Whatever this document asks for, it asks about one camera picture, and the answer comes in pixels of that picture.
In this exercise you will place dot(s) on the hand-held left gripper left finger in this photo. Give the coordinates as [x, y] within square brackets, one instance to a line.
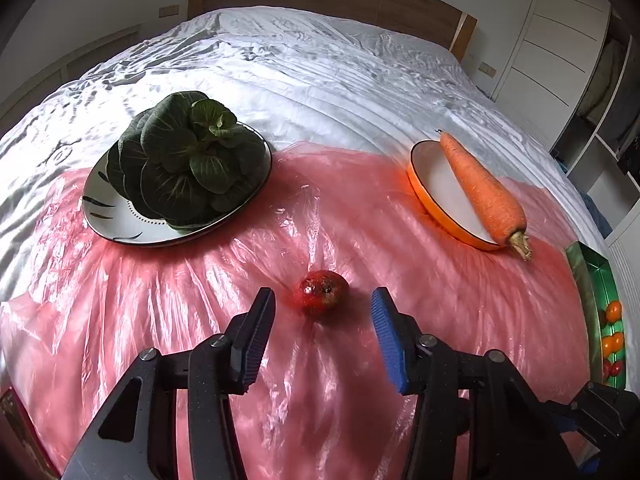
[257, 340]

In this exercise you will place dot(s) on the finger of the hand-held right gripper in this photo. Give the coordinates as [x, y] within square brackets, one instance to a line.
[562, 415]

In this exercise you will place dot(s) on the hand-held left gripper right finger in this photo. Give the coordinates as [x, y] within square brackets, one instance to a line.
[387, 340]

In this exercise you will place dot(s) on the green tray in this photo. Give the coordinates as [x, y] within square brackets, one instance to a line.
[582, 280]

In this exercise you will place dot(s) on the red plastic sheet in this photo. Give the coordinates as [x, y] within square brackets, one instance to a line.
[150, 285]

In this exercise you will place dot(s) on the orange rimmed white plate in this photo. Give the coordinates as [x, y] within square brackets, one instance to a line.
[440, 180]

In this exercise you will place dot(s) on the orange carrot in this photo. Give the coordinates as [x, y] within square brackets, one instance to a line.
[480, 190]

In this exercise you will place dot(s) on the white patterned plate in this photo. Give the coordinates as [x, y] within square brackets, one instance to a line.
[107, 215]

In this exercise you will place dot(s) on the blue towel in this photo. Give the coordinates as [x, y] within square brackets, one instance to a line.
[599, 216]

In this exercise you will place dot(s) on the dark green leafy vegetable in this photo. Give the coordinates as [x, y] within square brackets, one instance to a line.
[170, 160]

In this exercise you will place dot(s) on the hanging dark garment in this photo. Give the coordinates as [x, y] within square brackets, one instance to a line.
[630, 160]

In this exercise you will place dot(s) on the red cased smartphone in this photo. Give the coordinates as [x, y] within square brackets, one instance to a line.
[20, 435]

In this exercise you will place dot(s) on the white bedsheet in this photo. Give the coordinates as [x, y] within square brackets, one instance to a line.
[325, 70]

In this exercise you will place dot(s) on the white wardrobe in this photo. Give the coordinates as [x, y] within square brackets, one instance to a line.
[555, 25]

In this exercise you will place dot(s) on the beige wall socket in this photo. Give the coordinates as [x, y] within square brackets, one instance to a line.
[168, 10]
[487, 68]

